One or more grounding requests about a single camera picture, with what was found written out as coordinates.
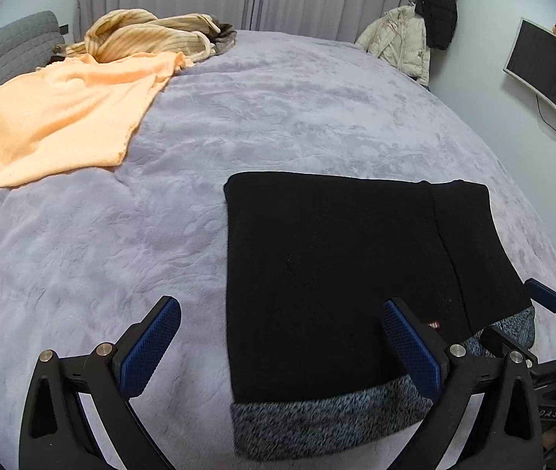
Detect black pants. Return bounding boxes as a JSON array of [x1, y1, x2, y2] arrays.
[[223, 171, 537, 462]]

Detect grey padded headboard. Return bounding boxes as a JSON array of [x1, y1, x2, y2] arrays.
[[0, 11, 66, 96]]

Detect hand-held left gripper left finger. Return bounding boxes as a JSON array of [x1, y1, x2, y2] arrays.
[[18, 296, 182, 470]]

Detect beige puffer jacket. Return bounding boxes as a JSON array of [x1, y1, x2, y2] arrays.
[[355, 6, 430, 85]]

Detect wall-mounted television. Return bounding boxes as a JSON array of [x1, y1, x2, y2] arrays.
[[503, 18, 556, 150]]

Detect black television cable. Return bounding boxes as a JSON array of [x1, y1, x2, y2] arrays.
[[535, 94, 556, 134]]

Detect yellow ribbed sweater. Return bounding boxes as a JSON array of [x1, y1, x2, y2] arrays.
[[65, 9, 217, 64]]

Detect black puffer jacket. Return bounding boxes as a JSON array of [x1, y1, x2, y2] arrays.
[[416, 0, 459, 51]]

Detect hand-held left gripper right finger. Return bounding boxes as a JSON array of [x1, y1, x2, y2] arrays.
[[381, 298, 545, 470]]

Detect dark grey cloth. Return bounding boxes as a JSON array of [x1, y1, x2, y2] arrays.
[[207, 22, 238, 56]]

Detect grey plush bed blanket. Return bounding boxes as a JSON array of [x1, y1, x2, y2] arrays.
[[0, 29, 556, 470]]

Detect orange cloth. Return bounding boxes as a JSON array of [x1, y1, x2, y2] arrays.
[[0, 51, 188, 192]]

